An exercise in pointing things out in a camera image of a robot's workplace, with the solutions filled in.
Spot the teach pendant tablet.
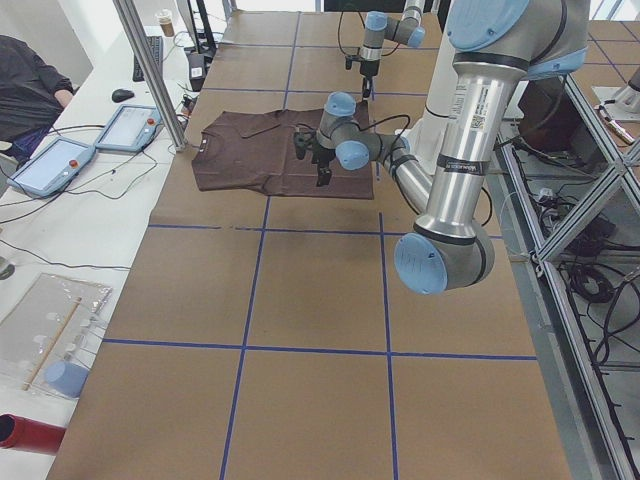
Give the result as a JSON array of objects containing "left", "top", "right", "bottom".
[
  {"left": 7, "top": 137, "right": 96, "bottom": 198},
  {"left": 94, "top": 104, "right": 161, "bottom": 153}
]

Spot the wooden stick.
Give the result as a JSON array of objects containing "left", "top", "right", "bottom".
[{"left": 22, "top": 297, "right": 82, "bottom": 391}]

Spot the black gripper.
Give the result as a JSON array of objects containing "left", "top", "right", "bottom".
[
  {"left": 312, "top": 143, "right": 335, "bottom": 187},
  {"left": 360, "top": 60, "right": 380, "bottom": 99}
]

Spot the light blue cup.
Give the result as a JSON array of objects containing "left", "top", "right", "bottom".
[{"left": 45, "top": 361, "right": 89, "bottom": 398}]

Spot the black box with label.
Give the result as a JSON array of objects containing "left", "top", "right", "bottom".
[{"left": 187, "top": 52, "right": 212, "bottom": 92}]

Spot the aluminium frame rack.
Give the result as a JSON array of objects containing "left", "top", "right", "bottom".
[{"left": 495, "top": 64, "right": 639, "bottom": 479}]

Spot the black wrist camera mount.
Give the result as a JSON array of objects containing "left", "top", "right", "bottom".
[
  {"left": 344, "top": 54, "right": 363, "bottom": 70},
  {"left": 293, "top": 130, "right": 315, "bottom": 160}
]

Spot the white pedestal column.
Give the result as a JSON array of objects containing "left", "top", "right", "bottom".
[{"left": 407, "top": 1, "right": 458, "bottom": 154}]

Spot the brown t-shirt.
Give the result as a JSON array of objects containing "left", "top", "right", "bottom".
[{"left": 192, "top": 109, "right": 374, "bottom": 200}]

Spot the black computer mouse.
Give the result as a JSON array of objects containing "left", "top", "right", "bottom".
[{"left": 111, "top": 88, "right": 135, "bottom": 103}]

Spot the red cylinder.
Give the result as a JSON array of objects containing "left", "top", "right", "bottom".
[{"left": 1, "top": 414, "right": 66, "bottom": 455}]

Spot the lower teach pendant tablet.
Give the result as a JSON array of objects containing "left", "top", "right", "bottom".
[{"left": 7, "top": 137, "right": 96, "bottom": 198}]

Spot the aluminium frame post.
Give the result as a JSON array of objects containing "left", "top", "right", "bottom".
[{"left": 113, "top": 0, "right": 187, "bottom": 152}]

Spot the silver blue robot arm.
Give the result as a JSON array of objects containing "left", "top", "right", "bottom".
[
  {"left": 293, "top": 1, "right": 589, "bottom": 295},
  {"left": 357, "top": 0, "right": 425, "bottom": 99}
]

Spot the black keyboard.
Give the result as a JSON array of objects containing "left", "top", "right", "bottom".
[{"left": 132, "top": 35, "right": 165, "bottom": 84}]

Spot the clear plastic bag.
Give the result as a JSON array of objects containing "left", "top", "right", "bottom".
[{"left": 1, "top": 274, "right": 112, "bottom": 399}]

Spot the paper coffee cup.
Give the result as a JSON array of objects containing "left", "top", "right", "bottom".
[{"left": 155, "top": 9, "right": 175, "bottom": 37}]

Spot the upper teach pendant tablet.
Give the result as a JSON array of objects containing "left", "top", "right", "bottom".
[{"left": 94, "top": 104, "right": 161, "bottom": 153}]

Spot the person in dark jacket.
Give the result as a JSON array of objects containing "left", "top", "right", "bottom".
[{"left": 1, "top": 35, "right": 75, "bottom": 164}]

